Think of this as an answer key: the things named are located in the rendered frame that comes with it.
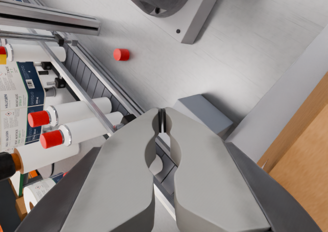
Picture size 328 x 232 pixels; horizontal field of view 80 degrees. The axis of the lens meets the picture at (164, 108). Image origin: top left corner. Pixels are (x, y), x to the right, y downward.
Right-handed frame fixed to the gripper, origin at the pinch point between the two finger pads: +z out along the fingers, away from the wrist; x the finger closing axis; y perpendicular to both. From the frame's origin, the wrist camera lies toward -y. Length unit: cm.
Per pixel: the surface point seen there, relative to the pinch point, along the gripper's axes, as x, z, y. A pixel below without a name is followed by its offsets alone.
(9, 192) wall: -326, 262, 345
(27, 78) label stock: -50, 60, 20
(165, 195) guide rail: 0.1, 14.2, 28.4
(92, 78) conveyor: -22, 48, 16
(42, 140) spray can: -25.2, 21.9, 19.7
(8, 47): -43, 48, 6
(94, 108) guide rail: -17.0, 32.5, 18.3
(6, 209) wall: -313, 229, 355
